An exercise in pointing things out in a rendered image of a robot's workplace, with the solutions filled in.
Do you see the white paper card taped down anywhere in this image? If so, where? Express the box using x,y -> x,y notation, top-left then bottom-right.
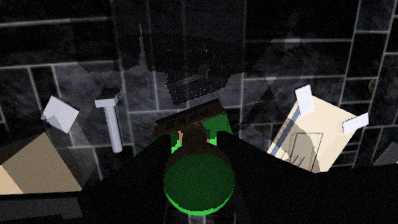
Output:
266,85 -> 369,173

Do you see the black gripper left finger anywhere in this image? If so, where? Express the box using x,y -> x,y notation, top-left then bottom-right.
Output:
0,134 -> 172,224

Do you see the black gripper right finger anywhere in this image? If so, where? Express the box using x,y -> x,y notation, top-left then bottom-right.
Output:
217,131 -> 398,224

